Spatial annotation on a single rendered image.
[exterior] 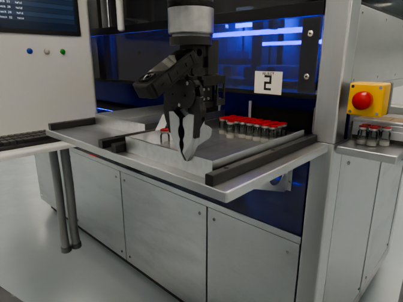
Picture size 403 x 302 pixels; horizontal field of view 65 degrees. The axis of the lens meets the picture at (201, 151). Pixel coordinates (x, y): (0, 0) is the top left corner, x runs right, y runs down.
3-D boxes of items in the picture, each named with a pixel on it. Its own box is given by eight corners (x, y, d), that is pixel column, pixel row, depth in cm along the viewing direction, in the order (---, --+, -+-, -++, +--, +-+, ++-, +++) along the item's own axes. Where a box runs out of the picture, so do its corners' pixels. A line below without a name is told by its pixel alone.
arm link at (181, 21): (191, 3, 46) (155, 9, 52) (191, 36, 48) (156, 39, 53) (223, 9, 52) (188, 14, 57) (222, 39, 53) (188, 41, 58)
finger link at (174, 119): (204, 154, 61) (204, 107, 58) (182, 162, 57) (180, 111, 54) (192, 151, 63) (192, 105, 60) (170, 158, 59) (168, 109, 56)
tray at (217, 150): (222, 128, 95) (222, 117, 94) (303, 143, 78) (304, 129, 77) (126, 151, 72) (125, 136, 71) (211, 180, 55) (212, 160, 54)
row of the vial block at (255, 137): (222, 132, 89) (222, 116, 88) (278, 144, 77) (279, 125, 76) (217, 133, 88) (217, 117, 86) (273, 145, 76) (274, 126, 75)
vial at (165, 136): (165, 146, 75) (165, 129, 74) (171, 148, 73) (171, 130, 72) (158, 148, 73) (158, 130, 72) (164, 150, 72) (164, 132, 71)
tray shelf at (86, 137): (165, 115, 130) (165, 110, 129) (339, 145, 84) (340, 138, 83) (45, 134, 96) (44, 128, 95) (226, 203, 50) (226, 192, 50)
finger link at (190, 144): (216, 158, 59) (217, 108, 56) (194, 166, 55) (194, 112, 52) (204, 155, 61) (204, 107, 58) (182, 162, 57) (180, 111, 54)
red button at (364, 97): (355, 107, 72) (357, 90, 71) (374, 109, 69) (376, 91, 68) (349, 109, 69) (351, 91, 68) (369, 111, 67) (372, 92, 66)
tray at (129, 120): (173, 111, 126) (173, 103, 125) (225, 120, 109) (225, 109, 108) (95, 124, 102) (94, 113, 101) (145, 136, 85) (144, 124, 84)
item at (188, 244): (149, 175, 307) (144, 82, 282) (385, 266, 172) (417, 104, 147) (42, 210, 236) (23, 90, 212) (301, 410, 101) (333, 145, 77)
